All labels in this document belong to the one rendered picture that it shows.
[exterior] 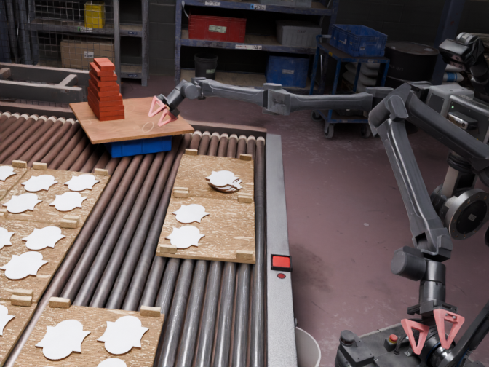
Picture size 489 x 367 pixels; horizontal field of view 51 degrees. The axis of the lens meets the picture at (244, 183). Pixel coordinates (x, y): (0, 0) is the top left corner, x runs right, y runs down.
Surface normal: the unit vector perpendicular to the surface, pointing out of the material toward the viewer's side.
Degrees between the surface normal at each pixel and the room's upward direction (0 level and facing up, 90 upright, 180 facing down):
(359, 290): 1
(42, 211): 0
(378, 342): 0
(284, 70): 90
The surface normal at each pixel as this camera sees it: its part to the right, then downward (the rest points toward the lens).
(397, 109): 0.34, -0.40
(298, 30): 0.19, 0.57
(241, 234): 0.09, -0.88
